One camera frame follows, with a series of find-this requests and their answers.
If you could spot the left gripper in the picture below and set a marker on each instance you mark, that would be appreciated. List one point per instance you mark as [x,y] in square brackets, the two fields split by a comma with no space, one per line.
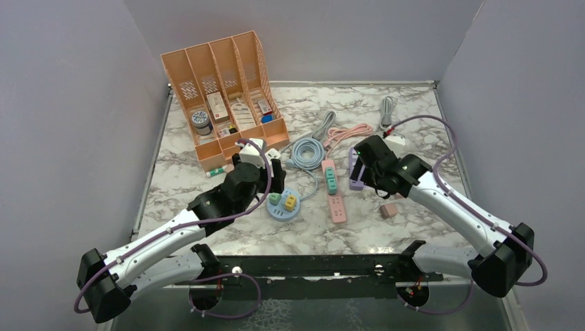
[279,176]

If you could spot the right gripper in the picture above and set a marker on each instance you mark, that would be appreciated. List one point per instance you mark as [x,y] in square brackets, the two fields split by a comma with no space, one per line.
[369,180]

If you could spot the green usb charger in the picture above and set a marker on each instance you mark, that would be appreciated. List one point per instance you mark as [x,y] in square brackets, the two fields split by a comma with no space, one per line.
[274,198]

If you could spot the teal usb charger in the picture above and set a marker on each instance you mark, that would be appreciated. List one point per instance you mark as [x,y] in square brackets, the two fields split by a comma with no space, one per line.
[329,173]
[331,184]

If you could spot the yellow usb charger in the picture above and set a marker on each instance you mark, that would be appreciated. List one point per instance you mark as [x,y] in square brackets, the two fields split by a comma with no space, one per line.
[290,203]

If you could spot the pink usb charger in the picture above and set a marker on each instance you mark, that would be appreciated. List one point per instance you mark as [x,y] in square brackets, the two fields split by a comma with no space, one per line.
[388,210]

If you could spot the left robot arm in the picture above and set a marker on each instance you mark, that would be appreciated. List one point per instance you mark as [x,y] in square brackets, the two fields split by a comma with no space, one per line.
[109,281]

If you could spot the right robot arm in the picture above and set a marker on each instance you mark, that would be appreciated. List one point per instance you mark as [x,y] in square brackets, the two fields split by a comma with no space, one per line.
[500,251]

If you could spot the white power strip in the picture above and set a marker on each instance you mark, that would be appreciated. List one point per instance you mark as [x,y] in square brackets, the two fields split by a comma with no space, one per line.
[272,154]

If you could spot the round blue power strip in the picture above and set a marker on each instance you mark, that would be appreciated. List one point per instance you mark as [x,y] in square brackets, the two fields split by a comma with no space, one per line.
[278,213]

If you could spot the pink power strip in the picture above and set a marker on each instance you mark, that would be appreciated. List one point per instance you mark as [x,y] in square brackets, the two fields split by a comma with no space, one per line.
[336,204]

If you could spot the green white tube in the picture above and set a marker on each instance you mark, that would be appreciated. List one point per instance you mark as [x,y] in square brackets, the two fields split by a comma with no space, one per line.
[216,171]

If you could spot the round tin in organizer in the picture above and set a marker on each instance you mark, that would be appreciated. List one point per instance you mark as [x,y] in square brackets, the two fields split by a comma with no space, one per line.
[201,122]

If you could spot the white red box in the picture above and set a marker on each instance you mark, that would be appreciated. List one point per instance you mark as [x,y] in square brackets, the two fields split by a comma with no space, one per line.
[217,107]

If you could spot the orange desk file organizer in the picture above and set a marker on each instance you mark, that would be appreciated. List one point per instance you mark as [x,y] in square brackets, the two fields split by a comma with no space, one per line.
[234,66]

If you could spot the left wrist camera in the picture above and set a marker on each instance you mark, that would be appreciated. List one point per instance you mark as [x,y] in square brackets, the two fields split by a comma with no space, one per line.
[249,154]

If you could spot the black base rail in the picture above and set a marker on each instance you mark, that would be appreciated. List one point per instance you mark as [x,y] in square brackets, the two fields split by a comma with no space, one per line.
[298,277]

